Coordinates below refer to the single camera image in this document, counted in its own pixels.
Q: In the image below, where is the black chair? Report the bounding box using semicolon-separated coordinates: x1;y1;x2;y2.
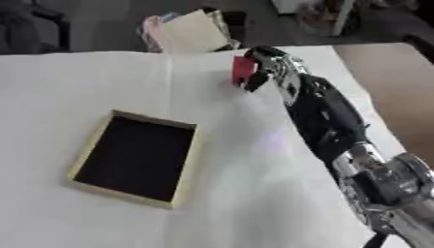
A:
0;0;74;54

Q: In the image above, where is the tan bag with papers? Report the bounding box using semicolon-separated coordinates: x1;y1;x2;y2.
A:
136;8;243;54

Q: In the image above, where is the tan box with black inside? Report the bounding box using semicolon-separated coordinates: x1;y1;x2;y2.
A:
66;109;201;210

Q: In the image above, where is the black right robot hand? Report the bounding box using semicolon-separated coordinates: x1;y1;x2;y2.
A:
242;45;372;169

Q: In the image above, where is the white table leg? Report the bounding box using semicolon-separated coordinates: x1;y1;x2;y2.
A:
330;0;358;37

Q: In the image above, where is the red block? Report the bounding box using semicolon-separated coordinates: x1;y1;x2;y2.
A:
231;55;260;87

